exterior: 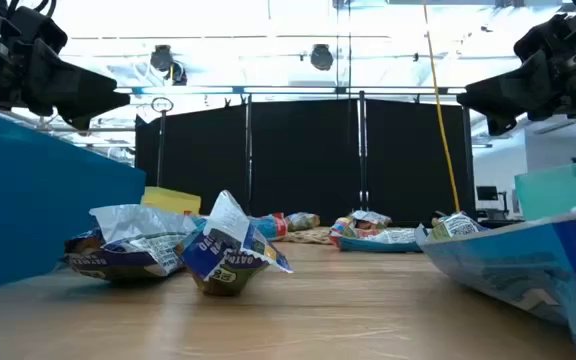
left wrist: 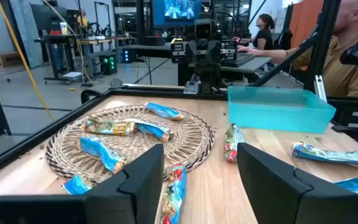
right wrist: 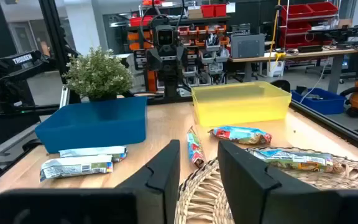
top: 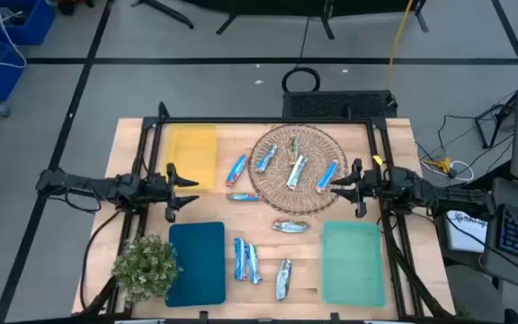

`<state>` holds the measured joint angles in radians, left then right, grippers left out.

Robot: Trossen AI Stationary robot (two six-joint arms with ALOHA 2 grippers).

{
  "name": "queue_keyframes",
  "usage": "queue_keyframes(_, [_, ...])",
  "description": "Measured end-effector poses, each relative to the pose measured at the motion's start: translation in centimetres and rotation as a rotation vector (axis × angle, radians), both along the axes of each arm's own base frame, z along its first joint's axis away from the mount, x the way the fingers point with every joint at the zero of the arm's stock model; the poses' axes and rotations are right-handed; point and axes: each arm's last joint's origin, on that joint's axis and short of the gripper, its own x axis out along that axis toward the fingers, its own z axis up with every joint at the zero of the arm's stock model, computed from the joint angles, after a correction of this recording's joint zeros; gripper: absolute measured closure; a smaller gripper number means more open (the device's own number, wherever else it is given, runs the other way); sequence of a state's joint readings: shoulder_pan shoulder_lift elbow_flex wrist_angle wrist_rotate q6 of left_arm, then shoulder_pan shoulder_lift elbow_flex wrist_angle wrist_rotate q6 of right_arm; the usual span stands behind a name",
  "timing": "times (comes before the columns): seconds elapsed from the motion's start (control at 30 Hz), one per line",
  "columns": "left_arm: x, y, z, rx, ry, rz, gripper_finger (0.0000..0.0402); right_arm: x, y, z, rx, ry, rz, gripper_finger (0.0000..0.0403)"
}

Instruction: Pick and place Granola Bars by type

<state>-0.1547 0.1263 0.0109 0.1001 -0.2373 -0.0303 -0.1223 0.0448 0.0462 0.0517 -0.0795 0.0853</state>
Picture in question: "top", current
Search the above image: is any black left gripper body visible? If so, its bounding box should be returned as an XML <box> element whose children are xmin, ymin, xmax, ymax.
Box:
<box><xmin>139</xmin><ymin>162</ymin><xmax>180</xmax><ymax>223</ymax></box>

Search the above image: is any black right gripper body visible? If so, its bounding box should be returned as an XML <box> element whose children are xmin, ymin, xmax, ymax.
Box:
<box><xmin>351</xmin><ymin>157</ymin><xmax>398</xmax><ymax>219</ymax></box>

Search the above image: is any silver and blue granola bar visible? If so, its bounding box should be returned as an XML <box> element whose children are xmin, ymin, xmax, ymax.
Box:
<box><xmin>285</xmin><ymin>155</ymin><xmax>309</xmax><ymax>191</ymax></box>

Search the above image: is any blue and red granola bar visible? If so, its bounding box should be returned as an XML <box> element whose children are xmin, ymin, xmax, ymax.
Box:
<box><xmin>226</xmin><ymin>192</ymin><xmax>261</xmax><ymax>203</ymax></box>
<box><xmin>225</xmin><ymin>154</ymin><xmax>248</xmax><ymax>188</ymax></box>

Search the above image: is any green crunchy granola bar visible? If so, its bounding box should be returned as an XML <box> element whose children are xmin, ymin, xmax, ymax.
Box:
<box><xmin>287</xmin><ymin>134</ymin><xmax>299</xmax><ymax>167</ymax></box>

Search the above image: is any silver green granola bar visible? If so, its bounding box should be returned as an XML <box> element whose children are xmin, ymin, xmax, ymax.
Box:
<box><xmin>271</xmin><ymin>219</ymin><xmax>310</xmax><ymax>234</ymax></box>

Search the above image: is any blue oatmeal raisin bar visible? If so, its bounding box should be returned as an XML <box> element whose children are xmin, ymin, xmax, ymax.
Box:
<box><xmin>245</xmin><ymin>243</ymin><xmax>263</xmax><ymax>285</ymax></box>
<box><xmin>234</xmin><ymin>237</ymin><xmax>248</xmax><ymax>282</ymax></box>

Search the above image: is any dark blue plastic bin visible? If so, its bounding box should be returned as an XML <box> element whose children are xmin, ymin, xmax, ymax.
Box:
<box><xmin>165</xmin><ymin>220</ymin><xmax>228</xmax><ymax>309</ymax></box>

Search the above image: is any yellow power plug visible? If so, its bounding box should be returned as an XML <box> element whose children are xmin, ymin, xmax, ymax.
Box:
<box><xmin>420</xmin><ymin>156</ymin><xmax>452</xmax><ymax>175</ymax></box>

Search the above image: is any round woven placemat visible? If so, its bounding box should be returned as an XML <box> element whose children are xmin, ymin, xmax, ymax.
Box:
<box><xmin>246</xmin><ymin>123</ymin><xmax>349</xmax><ymax>216</ymax></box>

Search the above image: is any teal plastic bin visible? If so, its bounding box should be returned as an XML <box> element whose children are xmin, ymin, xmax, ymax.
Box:
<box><xmin>320</xmin><ymin>220</ymin><xmax>387</xmax><ymax>309</ymax></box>

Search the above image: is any black perforated computer case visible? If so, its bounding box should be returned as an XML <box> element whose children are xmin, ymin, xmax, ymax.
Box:
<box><xmin>281</xmin><ymin>89</ymin><xmax>398</xmax><ymax>121</ymax></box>

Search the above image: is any small green potted plant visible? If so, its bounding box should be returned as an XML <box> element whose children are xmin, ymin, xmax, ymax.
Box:
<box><xmin>111</xmin><ymin>233</ymin><xmax>183</xmax><ymax>305</ymax></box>

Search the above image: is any white paper sign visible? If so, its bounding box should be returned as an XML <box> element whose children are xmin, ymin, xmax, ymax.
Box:
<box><xmin>445</xmin><ymin>210</ymin><xmax>489</xmax><ymax>253</ymax></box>

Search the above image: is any black curtain partition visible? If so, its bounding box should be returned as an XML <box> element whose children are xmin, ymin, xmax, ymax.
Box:
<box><xmin>180</xmin><ymin>0</ymin><xmax>431</xmax><ymax>41</ymax></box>

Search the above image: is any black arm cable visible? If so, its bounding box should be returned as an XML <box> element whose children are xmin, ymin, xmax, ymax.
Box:
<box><xmin>78</xmin><ymin>209</ymin><xmax>123</xmax><ymax>311</ymax></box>

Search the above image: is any black aluminium table frame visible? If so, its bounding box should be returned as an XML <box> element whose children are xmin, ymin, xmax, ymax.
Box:
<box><xmin>72</xmin><ymin>101</ymin><xmax>457</xmax><ymax>324</ymax></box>

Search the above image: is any black coiled cable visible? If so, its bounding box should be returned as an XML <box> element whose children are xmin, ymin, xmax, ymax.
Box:
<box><xmin>281</xmin><ymin>66</ymin><xmax>322</xmax><ymax>94</ymax></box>

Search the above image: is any yellow hanging cable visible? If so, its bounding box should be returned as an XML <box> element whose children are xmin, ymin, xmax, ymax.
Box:
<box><xmin>384</xmin><ymin>0</ymin><xmax>415</xmax><ymax>90</ymax></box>

